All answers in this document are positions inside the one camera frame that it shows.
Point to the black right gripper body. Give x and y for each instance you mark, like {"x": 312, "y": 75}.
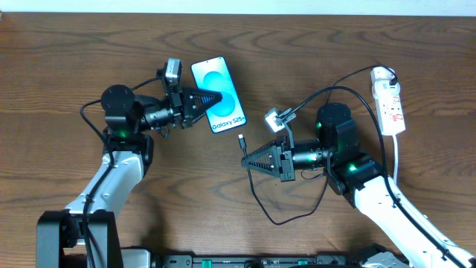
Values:
{"x": 286, "y": 160}

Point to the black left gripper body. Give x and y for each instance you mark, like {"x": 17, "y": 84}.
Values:
{"x": 178, "y": 108}

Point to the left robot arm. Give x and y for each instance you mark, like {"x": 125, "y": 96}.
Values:
{"x": 85, "y": 233}

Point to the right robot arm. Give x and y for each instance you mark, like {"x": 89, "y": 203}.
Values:
{"x": 363, "y": 182}

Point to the white charger plug adapter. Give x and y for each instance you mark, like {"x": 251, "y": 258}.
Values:
{"x": 382, "y": 73}

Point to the white power strip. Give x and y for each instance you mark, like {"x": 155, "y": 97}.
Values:
{"x": 388, "y": 107}

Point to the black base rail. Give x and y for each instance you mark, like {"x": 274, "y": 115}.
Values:
{"x": 187, "y": 261}

